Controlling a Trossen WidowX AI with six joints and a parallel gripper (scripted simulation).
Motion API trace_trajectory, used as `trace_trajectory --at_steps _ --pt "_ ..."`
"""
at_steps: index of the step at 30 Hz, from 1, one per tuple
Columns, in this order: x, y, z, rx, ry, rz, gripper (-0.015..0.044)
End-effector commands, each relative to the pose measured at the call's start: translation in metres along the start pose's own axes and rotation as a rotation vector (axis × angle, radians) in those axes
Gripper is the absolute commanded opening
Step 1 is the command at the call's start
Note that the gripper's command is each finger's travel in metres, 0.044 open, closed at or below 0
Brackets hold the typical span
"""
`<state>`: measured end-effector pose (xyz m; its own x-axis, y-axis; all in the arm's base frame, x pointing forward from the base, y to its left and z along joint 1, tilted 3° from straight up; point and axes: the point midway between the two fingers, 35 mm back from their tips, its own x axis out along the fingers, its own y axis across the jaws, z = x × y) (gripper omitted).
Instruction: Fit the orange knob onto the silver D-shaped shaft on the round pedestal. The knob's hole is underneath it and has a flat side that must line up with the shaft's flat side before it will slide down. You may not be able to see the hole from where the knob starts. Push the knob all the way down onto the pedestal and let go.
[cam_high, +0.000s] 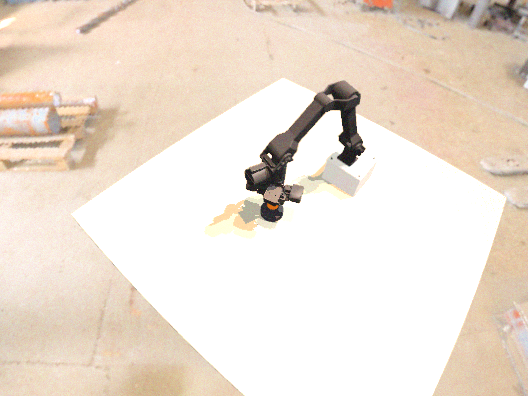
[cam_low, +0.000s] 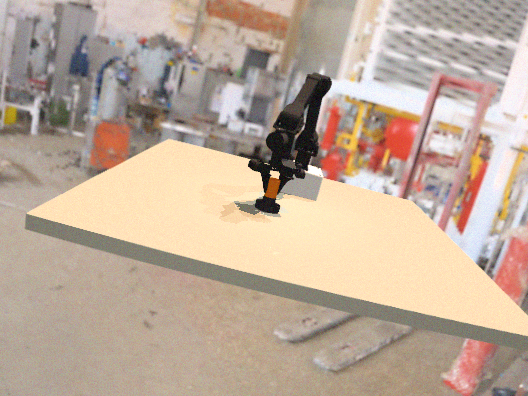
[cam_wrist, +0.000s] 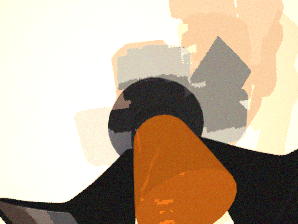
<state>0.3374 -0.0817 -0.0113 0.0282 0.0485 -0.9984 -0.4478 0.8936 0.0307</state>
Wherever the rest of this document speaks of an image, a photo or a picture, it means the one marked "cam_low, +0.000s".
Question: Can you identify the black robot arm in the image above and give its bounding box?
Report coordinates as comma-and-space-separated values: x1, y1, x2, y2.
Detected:
266, 72, 332, 177

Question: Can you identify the orange knob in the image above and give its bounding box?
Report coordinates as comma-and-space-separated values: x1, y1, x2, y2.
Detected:
264, 177, 280, 198

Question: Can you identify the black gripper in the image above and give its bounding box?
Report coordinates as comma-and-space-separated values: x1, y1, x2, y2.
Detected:
248, 149, 306, 195

